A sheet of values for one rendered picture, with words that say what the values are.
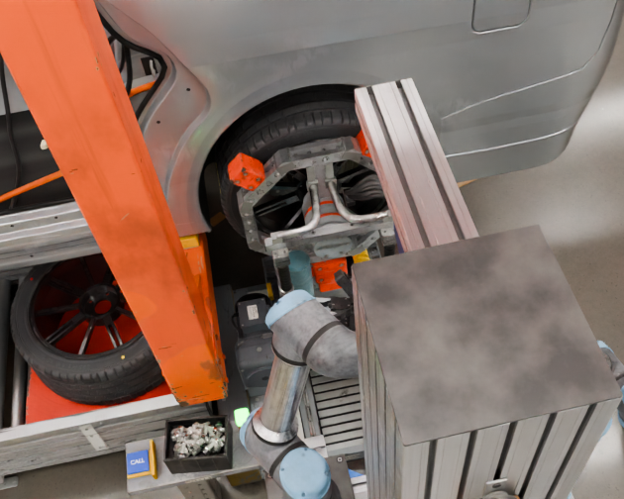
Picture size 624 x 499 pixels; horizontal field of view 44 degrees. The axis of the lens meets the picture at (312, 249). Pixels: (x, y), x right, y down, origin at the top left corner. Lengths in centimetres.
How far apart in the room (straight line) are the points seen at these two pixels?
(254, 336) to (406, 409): 201
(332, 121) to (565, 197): 167
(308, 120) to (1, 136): 134
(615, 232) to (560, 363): 280
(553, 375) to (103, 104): 101
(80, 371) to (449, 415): 207
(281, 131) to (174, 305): 65
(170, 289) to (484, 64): 113
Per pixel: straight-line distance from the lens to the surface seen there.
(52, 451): 303
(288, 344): 166
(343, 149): 236
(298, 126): 237
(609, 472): 312
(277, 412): 185
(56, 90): 155
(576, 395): 90
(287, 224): 273
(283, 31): 215
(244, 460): 258
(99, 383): 283
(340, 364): 161
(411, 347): 91
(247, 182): 238
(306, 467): 190
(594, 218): 373
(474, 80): 244
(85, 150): 165
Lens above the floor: 282
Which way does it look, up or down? 53 degrees down
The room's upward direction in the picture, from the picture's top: 8 degrees counter-clockwise
